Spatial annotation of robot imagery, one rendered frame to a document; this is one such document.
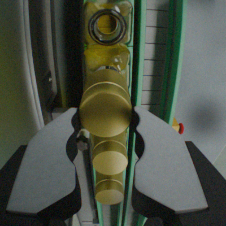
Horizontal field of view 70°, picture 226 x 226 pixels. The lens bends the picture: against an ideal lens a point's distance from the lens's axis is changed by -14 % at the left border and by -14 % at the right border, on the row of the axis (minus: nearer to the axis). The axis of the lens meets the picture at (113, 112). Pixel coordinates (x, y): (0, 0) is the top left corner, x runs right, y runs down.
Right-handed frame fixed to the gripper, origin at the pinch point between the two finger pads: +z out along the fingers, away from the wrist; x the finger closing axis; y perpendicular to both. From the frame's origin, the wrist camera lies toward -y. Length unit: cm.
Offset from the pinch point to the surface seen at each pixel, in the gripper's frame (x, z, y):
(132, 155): 5.4, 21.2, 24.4
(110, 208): -1, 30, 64
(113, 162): 0.5, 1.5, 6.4
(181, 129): 24, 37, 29
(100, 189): -1.0, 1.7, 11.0
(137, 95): 5.6, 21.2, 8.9
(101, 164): -0.6, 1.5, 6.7
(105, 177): -0.5, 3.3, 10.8
